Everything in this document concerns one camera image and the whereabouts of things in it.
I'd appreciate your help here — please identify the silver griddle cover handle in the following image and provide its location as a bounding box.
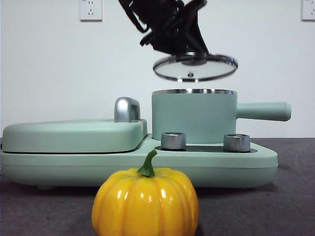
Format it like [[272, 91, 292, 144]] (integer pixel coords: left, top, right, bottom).
[[114, 97, 142, 123]]

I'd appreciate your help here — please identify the yellow toy pumpkin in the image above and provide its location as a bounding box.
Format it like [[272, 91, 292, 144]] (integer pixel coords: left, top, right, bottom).
[[92, 149, 200, 236]]

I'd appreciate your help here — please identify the silver control knob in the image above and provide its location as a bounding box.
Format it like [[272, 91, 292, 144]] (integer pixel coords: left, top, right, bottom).
[[223, 134, 252, 152], [160, 132, 187, 151]]

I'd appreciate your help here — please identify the glass lid with green knob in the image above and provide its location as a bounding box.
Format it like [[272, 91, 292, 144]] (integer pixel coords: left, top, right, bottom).
[[153, 52, 239, 83]]

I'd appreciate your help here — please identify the mint green handled pot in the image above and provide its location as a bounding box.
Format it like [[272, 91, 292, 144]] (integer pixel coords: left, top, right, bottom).
[[151, 88, 292, 146]]

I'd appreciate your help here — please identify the mint green breakfast machine base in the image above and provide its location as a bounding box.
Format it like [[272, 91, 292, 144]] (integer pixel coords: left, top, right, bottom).
[[0, 134, 279, 191]]

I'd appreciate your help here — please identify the mint green griddle cover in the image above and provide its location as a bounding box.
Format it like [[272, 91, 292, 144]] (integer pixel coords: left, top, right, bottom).
[[1, 118, 149, 154]]

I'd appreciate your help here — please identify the white wall socket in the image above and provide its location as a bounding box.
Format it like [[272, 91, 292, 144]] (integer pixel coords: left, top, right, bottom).
[[301, 0, 315, 21], [79, 0, 103, 22]]

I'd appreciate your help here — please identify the black control panel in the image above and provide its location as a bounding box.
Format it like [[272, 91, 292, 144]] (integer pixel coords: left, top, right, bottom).
[[154, 145, 252, 153]]

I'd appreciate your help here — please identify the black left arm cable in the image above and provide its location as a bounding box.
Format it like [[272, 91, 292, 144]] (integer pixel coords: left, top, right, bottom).
[[127, 4, 150, 34]]

